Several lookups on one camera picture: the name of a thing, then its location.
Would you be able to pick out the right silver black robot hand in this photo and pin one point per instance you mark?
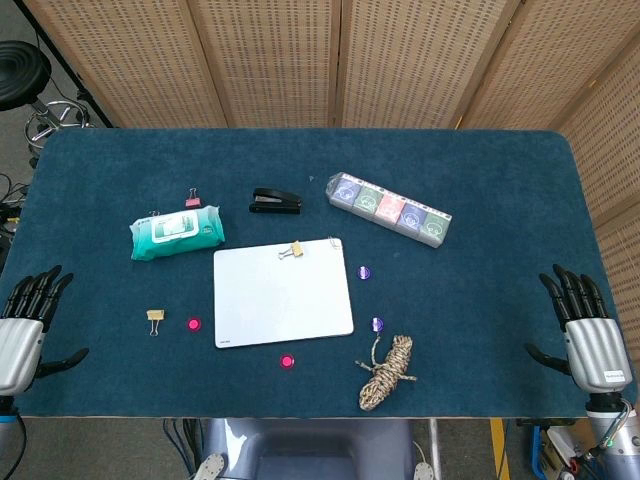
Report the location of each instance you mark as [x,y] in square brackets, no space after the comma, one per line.
[597,350]

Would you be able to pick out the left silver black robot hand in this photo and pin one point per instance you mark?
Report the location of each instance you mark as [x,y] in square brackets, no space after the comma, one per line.
[20,350]

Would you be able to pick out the purple round magnet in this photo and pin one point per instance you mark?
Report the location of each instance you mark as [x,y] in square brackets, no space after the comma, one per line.
[377,324]
[364,272]

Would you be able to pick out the pink round magnet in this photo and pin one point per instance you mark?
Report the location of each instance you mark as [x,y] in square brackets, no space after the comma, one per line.
[194,324]
[287,361]

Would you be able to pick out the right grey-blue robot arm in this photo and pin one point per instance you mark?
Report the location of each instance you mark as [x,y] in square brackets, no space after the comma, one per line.
[620,440]

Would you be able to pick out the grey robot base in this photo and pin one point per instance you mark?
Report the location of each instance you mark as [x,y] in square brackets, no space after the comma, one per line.
[310,445]

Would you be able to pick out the blue plastic crate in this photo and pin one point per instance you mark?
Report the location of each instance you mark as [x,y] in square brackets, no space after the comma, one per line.
[537,455]

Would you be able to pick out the dark blue table mat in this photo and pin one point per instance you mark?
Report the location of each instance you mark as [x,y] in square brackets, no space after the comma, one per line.
[475,325]

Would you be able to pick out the gold binder clip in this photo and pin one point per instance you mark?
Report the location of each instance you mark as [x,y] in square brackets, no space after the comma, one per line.
[156,314]
[297,249]

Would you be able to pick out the metal table leg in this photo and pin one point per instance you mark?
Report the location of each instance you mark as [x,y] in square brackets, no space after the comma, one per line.
[434,445]

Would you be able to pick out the green wet wipes pack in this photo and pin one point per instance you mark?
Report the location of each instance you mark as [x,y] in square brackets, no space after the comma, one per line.
[175,235]

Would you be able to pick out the white robot foot pad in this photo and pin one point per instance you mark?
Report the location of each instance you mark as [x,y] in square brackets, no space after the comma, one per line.
[210,467]
[425,471]

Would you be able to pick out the pink binder clip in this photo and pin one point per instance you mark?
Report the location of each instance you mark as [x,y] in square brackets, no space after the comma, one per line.
[192,202]

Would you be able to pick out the boxed colourful cartons pack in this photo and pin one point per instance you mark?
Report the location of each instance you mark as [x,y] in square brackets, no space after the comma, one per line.
[390,210]

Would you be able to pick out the white magnetic board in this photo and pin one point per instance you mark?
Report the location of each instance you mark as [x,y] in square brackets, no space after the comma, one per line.
[280,300]

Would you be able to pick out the black stand pole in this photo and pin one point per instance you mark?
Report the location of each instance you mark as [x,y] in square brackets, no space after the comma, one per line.
[75,76]

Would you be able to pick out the black round stool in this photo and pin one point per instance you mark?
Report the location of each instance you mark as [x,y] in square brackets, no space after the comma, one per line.
[20,70]

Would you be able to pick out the small silver paper clip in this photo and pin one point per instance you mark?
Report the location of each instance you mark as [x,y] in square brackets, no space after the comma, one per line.
[332,243]

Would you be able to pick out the black stapler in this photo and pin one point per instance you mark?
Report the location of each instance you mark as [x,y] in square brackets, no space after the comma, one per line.
[275,200]

